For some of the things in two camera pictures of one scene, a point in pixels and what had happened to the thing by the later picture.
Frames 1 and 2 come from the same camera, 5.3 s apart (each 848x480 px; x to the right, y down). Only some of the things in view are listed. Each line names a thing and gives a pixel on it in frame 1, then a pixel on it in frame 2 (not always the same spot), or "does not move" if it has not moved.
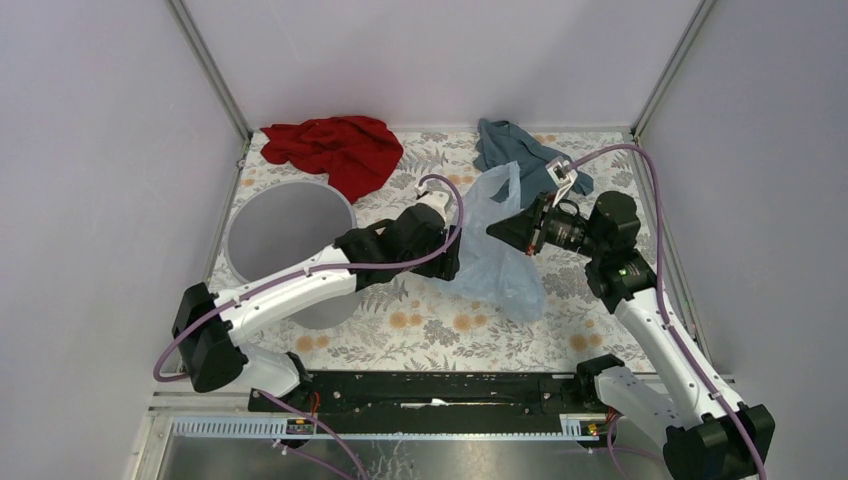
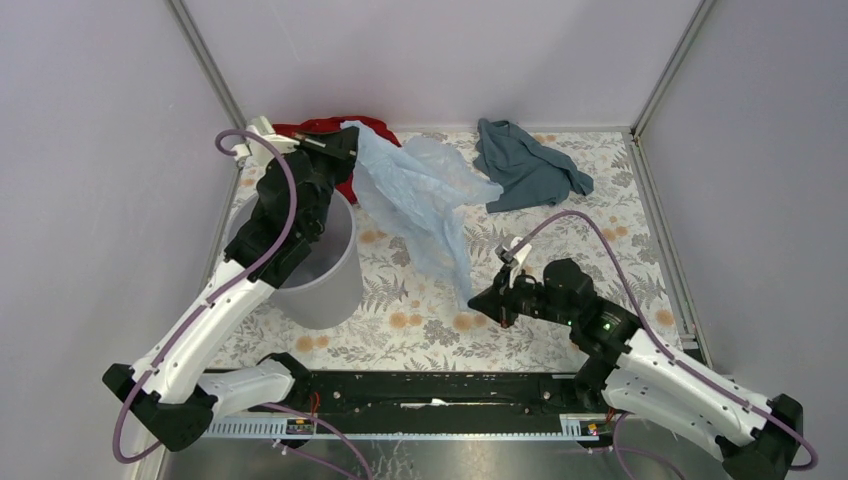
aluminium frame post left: [213, 69] does not move
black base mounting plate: [431, 395] does not move
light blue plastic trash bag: [489, 267] -> [417, 186]
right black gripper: [523, 230] -> [497, 302]
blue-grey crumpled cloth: [503, 142] does not move
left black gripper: [443, 265] -> [339, 146]
